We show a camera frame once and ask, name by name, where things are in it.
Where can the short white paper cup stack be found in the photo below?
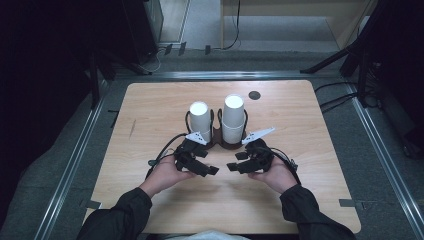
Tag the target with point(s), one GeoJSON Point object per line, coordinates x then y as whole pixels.
{"type": "Point", "coordinates": [200, 118]}

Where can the person's light grey clothing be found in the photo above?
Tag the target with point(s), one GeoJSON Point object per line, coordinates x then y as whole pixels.
{"type": "Point", "coordinates": [206, 235]}

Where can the person's right hand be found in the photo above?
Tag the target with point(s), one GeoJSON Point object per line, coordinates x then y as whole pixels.
{"type": "Point", "coordinates": [278, 176]}

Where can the person's left hand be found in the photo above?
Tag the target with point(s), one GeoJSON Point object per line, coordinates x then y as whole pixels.
{"type": "Point", "coordinates": [163, 176]}

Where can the black tape strip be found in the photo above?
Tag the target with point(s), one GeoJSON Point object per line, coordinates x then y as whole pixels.
{"type": "Point", "coordinates": [115, 116]}

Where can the grey tape piece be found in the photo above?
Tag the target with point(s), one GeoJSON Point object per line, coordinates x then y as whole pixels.
{"type": "Point", "coordinates": [347, 202]}
{"type": "Point", "coordinates": [92, 204]}

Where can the aluminium frame rail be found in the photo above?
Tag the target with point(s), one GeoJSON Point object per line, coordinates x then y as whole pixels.
{"type": "Point", "coordinates": [66, 173]}
{"type": "Point", "coordinates": [226, 74]}
{"type": "Point", "coordinates": [383, 156]}

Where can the tall white paper cup stack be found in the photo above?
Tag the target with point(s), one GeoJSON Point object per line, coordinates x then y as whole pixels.
{"type": "Point", "coordinates": [233, 113]}

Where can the black cabinet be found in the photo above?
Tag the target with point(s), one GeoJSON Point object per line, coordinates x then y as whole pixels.
{"type": "Point", "coordinates": [140, 30]}

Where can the light wooden furniture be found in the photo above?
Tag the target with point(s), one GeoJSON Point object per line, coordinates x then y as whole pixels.
{"type": "Point", "coordinates": [293, 6]}

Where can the black round table grommet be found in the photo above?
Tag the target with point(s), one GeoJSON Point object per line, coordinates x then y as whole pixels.
{"type": "Point", "coordinates": [254, 95]}

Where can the black metal stand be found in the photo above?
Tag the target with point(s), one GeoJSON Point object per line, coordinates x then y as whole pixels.
{"type": "Point", "coordinates": [95, 80]}

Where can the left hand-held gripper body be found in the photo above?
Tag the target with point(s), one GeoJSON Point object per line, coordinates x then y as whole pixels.
{"type": "Point", "coordinates": [185, 151]}

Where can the black tripod stand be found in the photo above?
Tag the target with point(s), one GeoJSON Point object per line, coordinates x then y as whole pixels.
{"type": "Point", "coordinates": [361, 50]}

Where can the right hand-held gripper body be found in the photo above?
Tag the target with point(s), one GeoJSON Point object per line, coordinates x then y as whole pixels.
{"type": "Point", "coordinates": [261, 156]}

